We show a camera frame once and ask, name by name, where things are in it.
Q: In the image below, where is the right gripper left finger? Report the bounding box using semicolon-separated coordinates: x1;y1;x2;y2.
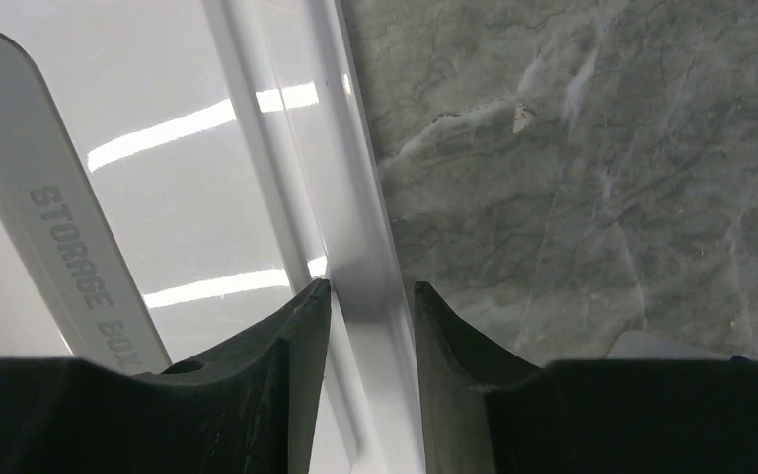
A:
0;279;332;473

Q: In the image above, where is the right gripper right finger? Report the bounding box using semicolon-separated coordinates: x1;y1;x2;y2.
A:
413;281;758;473

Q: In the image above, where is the white bin lid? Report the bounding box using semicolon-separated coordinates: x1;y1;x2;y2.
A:
0;1;425;473

